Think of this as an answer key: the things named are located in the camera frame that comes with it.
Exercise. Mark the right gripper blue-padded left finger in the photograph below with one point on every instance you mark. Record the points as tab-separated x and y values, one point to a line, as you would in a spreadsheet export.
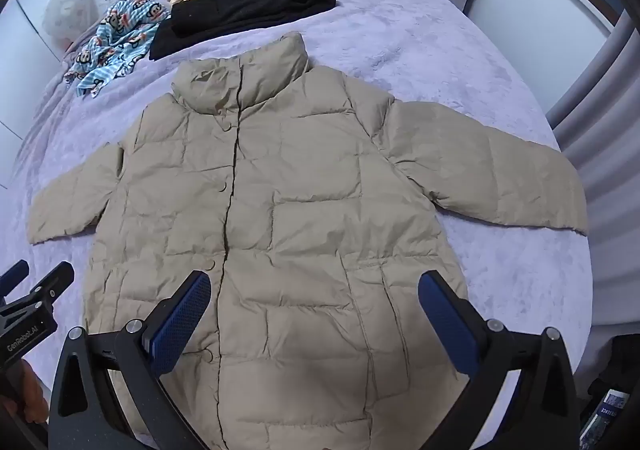
85	410

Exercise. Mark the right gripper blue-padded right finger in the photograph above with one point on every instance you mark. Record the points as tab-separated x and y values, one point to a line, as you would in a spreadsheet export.
542	412

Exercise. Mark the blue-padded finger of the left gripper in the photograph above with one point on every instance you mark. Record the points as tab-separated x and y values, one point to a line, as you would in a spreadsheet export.
13	277
51	286

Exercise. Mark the beige puffer jacket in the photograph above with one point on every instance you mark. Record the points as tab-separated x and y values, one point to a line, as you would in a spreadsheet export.
310	199

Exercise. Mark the person's left hand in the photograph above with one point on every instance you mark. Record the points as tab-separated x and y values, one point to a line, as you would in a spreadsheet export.
34	406

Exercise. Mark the blue white box on floor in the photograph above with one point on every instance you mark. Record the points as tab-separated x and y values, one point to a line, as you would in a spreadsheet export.
612	403

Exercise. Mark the blue monkey print pajamas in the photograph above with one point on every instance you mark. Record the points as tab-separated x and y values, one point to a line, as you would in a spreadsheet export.
122	38

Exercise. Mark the white round plush toy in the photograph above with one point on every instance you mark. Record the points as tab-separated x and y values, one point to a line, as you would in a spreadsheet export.
65	20

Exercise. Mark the grey curtain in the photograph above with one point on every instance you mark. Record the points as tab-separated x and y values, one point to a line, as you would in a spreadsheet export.
596	124

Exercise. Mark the black folded garment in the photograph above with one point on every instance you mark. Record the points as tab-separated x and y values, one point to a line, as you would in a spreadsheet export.
197	21

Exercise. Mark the lavender bed blanket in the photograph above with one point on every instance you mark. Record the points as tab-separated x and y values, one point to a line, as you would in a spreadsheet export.
417	50

